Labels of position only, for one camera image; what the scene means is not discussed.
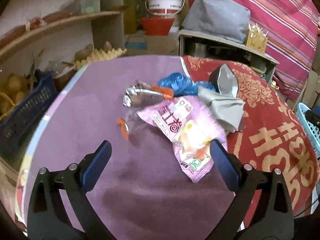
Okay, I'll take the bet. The white red plastic bucket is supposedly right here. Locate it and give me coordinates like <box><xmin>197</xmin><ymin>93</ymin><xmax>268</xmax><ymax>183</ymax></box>
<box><xmin>145</xmin><ymin>0</ymin><xmax>185</xmax><ymax>16</ymax></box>

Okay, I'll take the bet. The pink white snack bag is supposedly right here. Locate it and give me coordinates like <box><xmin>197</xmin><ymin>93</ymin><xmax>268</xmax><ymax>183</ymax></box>
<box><xmin>137</xmin><ymin>95</ymin><xmax>228</xmax><ymax>183</ymax></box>

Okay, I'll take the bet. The yellow oil jug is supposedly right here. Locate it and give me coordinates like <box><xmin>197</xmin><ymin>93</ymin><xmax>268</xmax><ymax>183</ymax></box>
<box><xmin>123</xmin><ymin>0</ymin><xmax>137</xmax><ymax>35</ymax></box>

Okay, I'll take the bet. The steel pot in shelf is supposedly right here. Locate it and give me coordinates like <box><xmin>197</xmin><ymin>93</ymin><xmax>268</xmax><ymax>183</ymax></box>
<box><xmin>189</xmin><ymin>43</ymin><xmax>207</xmax><ymax>58</ymax></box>

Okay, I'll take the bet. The dark blue plastic crate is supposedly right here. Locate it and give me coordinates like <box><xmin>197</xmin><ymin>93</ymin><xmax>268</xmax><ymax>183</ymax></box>
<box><xmin>1</xmin><ymin>72</ymin><xmax>57</xmax><ymax>160</ymax></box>

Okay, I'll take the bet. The yellow net potato bag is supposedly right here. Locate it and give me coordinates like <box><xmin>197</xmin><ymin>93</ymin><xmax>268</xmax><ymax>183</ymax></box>
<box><xmin>1</xmin><ymin>73</ymin><xmax>30</xmax><ymax>120</ymax></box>

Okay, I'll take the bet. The striped pink red curtain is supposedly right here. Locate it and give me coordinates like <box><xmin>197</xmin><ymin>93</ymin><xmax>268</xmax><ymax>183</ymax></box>
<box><xmin>182</xmin><ymin>0</ymin><xmax>320</xmax><ymax>100</ymax></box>

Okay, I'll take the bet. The orange clear snack bag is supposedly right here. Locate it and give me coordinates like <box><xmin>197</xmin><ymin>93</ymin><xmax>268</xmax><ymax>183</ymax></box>
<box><xmin>116</xmin><ymin>80</ymin><xmax>174</xmax><ymax>140</ymax></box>

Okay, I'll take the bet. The clear plastic storage box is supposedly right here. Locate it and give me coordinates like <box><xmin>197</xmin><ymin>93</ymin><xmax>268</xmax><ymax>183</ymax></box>
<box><xmin>60</xmin><ymin>0</ymin><xmax>100</xmax><ymax>15</ymax></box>

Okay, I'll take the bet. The red gold patterned towel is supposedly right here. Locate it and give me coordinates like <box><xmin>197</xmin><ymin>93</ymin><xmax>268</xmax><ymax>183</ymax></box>
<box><xmin>180</xmin><ymin>56</ymin><xmax>320</xmax><ymax>225</ymax></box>

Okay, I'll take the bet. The grey low shelf unit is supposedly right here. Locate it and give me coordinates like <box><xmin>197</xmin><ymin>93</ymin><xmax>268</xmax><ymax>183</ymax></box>
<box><xmin>178</xmin><ymin>29</ymin><xmax>279</xmax><ymax>85</ymax></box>

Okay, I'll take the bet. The purple table mat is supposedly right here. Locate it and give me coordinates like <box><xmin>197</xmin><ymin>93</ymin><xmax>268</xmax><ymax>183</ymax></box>
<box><xmin>23</xmin><ymin>56</ymin><xmax>234</xmax><ymax>239</ymax></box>

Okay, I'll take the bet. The light blue plastic basket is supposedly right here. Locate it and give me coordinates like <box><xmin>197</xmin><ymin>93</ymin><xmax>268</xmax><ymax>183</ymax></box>
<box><xmin>296</xmin><ymin>102</ymin><xmax>319</xmax><ymax>160</ymax></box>

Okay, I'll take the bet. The yellow egg tray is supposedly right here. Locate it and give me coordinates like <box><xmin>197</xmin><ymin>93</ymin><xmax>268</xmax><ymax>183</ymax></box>
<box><xmin>73</xmin><ymin>48</ymin><xmax>127</xmax><ymax>70</ymax></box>

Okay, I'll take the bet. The blue plastic bag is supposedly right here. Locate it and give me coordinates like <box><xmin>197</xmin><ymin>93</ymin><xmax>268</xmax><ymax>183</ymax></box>
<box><xmin>157</xmin><ymin>72</ymin><xmax>216</xmax><ymax>97</ymax></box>

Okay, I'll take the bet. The wooden wall shelf unit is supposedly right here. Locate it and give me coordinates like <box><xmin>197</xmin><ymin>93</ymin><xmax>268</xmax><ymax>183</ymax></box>
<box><xmin>1</xmin><ymin>0</ymin><xmax>124</xmax><ymax>81</ymax></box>

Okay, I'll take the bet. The black silver foil bag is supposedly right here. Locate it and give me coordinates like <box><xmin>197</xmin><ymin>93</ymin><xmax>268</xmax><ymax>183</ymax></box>
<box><xmin>209</xmin><ymin>63</ymin><xmax>239</xmax><ymax>98</ymax></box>

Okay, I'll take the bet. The grey cloth rag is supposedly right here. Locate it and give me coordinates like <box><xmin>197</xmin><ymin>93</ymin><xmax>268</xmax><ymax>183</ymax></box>
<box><xmin>198</xmin><ymin>86</ymin><xmax>245</xmax><ymax>134</ymax></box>

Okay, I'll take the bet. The red plastic basket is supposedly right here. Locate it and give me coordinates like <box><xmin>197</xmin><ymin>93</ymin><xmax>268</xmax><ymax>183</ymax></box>
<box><xmin>140</xmin><ymin>17</ymin><xmax>175</xmax><ymax>36</ymax></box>

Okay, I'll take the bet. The cardboard box blue label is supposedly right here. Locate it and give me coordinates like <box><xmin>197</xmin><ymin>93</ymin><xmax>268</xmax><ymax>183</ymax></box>
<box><xmin>125</xmin><ymin>35</ymin><xmax>147</xmax><ymax>50</ymax></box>

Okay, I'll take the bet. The yellow chopstick holder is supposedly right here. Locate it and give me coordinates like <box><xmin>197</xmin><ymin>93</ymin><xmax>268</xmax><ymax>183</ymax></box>
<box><xmin>245</xmin><ymin>23</ymin><xmax>269</xmax><ymax>54</ymax></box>

